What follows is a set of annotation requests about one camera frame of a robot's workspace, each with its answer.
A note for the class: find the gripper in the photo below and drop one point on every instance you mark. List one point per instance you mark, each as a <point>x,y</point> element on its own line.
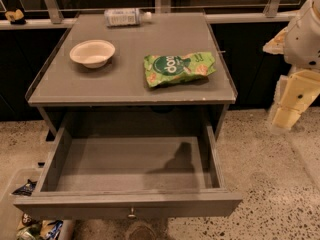
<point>304,42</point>

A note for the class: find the grey top drawer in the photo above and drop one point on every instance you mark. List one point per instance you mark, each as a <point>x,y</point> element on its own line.
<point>101,175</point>

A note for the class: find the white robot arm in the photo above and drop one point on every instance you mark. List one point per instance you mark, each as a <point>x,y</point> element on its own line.
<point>299,43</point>

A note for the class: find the grey cabinet with top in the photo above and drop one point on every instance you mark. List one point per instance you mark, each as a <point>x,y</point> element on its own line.
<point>63,83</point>

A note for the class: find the metal drawer knob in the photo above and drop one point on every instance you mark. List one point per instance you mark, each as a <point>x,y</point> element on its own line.
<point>132,214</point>

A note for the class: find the green chip bag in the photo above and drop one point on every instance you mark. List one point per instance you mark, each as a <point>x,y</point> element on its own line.
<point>176,69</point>

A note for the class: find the clear plastic water bottle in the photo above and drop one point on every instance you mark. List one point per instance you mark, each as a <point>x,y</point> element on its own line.
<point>126,17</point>

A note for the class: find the white paper bowl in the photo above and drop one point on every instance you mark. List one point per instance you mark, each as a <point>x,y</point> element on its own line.
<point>92,53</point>

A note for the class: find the dark blue snack packet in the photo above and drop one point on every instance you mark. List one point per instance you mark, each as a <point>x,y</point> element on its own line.
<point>25,190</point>

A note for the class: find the clear plastic storage bin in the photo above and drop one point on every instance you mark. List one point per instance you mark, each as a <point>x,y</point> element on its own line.
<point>41,205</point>

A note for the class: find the small yellow black object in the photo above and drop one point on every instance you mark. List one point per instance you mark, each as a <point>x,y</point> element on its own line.
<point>15,17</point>

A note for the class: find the colourful snack packets in bin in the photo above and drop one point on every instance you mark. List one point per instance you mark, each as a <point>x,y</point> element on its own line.
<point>31,229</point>

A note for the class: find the metal window rail frame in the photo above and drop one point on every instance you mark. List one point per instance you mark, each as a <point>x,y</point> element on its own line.
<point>49,12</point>

